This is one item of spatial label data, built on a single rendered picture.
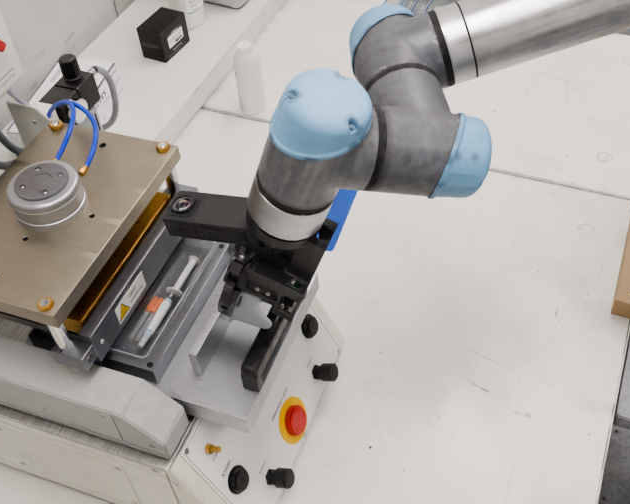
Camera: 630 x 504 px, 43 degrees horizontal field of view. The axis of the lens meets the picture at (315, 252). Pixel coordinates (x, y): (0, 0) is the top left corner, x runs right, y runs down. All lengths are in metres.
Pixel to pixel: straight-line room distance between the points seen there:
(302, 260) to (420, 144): 0.17
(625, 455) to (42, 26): 1.56
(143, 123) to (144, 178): 0.62
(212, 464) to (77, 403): 0.17
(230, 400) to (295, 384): 0.21
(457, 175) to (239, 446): 0.46
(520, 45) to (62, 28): 1.17
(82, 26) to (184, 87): 0.31
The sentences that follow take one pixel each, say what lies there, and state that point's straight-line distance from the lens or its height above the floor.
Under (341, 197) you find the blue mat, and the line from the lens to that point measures 1.40.
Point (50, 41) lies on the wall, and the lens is 1.75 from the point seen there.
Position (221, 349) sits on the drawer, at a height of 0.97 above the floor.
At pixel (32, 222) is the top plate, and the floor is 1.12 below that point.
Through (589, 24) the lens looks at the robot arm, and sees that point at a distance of 0.80.
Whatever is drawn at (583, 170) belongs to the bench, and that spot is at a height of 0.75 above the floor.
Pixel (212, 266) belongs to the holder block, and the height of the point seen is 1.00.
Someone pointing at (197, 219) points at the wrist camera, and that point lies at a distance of 0.80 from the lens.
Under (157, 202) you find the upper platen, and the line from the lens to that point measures 0.98.
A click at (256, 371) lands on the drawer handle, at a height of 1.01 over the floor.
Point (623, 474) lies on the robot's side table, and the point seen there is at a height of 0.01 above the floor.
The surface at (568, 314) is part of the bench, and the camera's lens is 1.25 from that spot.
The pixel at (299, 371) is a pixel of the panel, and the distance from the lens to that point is 1.09.
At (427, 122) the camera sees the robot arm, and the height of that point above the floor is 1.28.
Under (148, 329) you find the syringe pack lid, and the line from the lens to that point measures 0.92.
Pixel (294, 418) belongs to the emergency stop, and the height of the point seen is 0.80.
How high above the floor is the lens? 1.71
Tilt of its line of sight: 47 degrees down
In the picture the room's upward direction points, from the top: 5 degrees counter-clockwise
